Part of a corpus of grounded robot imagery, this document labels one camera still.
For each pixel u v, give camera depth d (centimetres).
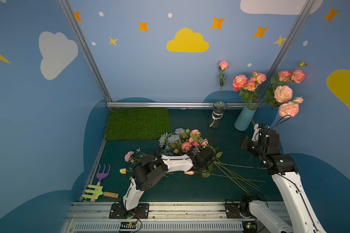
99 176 86
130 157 91
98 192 78
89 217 74
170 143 91
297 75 73
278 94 65
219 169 88
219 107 101
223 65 90
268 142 51
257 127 65
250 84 82
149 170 53
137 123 111
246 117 97
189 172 85
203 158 69
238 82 77
